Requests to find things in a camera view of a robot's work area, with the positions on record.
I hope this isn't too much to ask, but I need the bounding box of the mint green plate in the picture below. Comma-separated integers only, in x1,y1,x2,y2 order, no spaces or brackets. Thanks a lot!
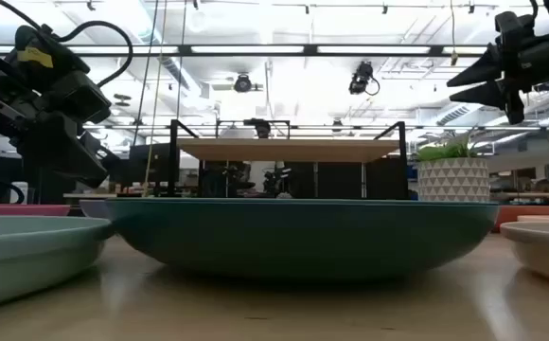
0,215,114,310

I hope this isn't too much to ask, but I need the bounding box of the orange plate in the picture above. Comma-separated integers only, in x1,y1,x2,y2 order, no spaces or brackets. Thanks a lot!
491,205,549,233

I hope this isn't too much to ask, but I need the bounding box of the dark teal plate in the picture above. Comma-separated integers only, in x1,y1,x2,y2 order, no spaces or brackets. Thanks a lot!
105,197,501,280

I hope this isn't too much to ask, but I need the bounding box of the hanging yellow cable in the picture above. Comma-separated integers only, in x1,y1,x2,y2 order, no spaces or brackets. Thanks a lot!
449,0,460,67

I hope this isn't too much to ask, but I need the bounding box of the green plant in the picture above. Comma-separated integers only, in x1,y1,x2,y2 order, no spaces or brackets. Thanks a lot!
416,128,483,163

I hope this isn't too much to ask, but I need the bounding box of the person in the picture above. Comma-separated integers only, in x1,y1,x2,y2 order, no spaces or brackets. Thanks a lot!
243,117,286,198

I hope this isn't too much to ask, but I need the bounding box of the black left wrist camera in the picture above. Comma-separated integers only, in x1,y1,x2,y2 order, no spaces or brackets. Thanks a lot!
12,24,113,125

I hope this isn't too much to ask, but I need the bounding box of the white triangle pattern planter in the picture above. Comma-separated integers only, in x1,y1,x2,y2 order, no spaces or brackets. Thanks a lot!
417,157,491,204

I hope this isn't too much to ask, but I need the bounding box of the black left wrist camera cable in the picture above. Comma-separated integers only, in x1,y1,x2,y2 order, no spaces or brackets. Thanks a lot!
0,0,134,89

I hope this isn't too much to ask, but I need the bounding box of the white container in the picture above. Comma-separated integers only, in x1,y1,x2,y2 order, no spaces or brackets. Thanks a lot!
9,181,29,206

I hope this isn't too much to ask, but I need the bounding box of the black overhead frame bar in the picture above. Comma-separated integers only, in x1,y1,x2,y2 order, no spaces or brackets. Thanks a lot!
0,44,489,59

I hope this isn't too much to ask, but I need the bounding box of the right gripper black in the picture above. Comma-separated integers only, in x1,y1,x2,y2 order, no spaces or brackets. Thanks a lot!
446,11,549,126

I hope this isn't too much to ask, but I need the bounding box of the cream plate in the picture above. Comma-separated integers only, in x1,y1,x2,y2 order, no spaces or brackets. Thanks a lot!
500,221,549,289

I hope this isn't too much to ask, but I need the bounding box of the background wooden table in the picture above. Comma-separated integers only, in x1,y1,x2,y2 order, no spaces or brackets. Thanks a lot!
62,192,119,200

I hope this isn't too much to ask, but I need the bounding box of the round black ceiling fixture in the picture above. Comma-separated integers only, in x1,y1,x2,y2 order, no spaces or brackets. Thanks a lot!
233,73,254,94

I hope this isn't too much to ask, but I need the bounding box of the black frame wooden shelf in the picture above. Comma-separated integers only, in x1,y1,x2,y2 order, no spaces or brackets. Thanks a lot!
168,118,410,199

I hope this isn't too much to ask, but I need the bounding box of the pink plate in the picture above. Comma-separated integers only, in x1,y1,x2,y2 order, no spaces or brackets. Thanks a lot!
0,204,71,217

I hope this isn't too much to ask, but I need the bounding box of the black overhead camera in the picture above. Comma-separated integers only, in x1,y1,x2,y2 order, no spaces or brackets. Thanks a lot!
348,61,381,97

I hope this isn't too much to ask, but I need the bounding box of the blue-grey plate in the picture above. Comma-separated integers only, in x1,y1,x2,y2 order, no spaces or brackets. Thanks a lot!
79,198,113,220

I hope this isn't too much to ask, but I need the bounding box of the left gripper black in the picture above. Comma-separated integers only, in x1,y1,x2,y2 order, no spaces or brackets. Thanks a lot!
0,49,125,188

